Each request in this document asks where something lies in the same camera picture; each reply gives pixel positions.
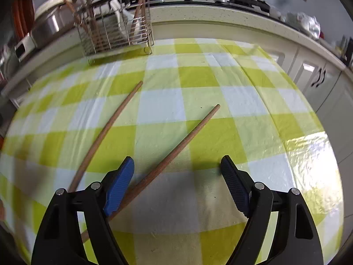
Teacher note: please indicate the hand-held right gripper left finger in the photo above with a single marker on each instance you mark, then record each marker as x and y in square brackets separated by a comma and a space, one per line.
[120, 185]

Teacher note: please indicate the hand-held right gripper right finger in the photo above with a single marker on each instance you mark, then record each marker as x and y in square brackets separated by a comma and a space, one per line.
[234, 185]

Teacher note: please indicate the green white checked tablecloth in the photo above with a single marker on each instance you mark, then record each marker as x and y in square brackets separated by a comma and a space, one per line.
[206, 74]

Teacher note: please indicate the small white kitchen appliance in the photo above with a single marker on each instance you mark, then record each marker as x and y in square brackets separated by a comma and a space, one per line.
[23, 48]

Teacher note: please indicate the white stone countertop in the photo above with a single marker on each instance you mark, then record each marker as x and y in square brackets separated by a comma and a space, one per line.
[220, 12]

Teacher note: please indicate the stainless steel cooker white lid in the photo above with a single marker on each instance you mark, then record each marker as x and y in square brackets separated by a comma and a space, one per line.
[52, 24]

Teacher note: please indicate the white bowl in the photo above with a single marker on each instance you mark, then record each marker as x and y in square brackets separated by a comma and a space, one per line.
[275, 13]

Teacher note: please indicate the white plastic bag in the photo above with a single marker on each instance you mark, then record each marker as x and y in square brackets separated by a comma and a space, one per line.
[306, 23]

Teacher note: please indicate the black thermos bottle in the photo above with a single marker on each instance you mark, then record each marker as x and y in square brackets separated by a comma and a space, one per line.
[349, 49]

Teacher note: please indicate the black glass gas cooktop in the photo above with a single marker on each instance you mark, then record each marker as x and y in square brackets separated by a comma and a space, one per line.
[204, 1]

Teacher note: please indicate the red wooden framed glass door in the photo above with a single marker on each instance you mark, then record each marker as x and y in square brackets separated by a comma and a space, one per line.
[23, 13]

